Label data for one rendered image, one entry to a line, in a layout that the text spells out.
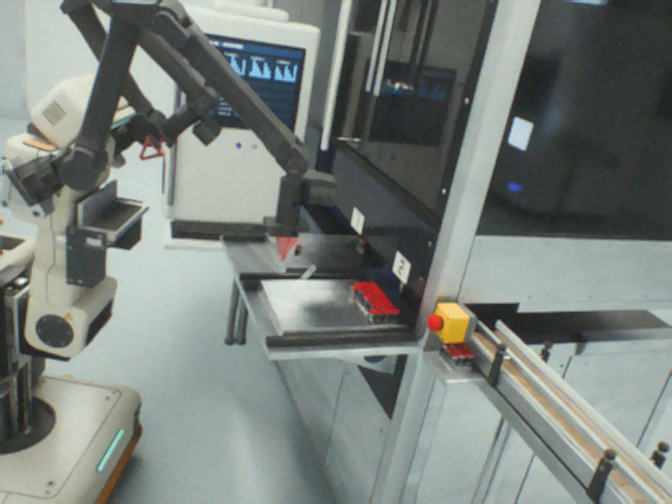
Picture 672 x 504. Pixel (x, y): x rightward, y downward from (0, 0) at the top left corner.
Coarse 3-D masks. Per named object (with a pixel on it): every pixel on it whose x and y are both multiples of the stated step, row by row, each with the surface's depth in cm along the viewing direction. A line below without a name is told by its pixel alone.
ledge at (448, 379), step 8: (424, 352) 156; (432, 352) 156; (424, 360) 155; (432, 360) 153; (440, 360) 153; (432, 368) 151; (440, 368) 150; (472, 368) 153; (440, 376) 148; (448, 376) 147; (456, 376) 148; (464, 376) 149; (472, 376) 149; (480, 376) 150; (448, 384) 146; (456, 384) 146; (464, 384) 147; (472, 384) 148; (480, 384) 149
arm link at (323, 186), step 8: (296, 160) 131; (288, 168) 132; (296, 168) 132; (288, 176) 133; (296, 176) 133; (304, 176) 136; (312, 176) 136; (320, 176) 137; (328, 176) 138; (312, 184) 137; (320, 184) 137; (328, 184) 137; (312, 192) 137; (320, 192) 137; (328, 192) 137; (312, 200) 138; (320, 200) 138; (328, 200) 138
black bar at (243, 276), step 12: (240, 276) 174; (252, 276) 175; (264, 276) 176; (276, 276) 178; (288, 276) 179; (300, 276) 180; (312, 276) 182; (324, 276) 183; (336, 276) 185; (348, 276) 186; (360, 276) 187
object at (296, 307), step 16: (272, 288) 171; (288, 288) 173; (304, 288) 175; (320, 288) 177; (336, 288) 179; (272, 304) 165; (288, 304) 166; (304, 304) 168; (320, 304) 169; (336, 304) 171; (352, 304) 173; (272, 320) 156; (288, 320) 158; (304, 320) 160; (320, 320) 161; (336, 320) 163; (352, 320) 164
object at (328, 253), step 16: (272, 240) 203; (304, 240) 207; (320, 240) 209; (336, 240) 212; (352, 240) 214; (288, 256) 195; (304, 256) 198; (320, 256) 200; (336, 256) 202; (352, 256) 204; (368, 256) 207; (288, 272) 181; (304, 272) 183; (320, 272) 185; (336, 272) 186; (352, 272) 188; (368, 272) 190; (384, 272) 192
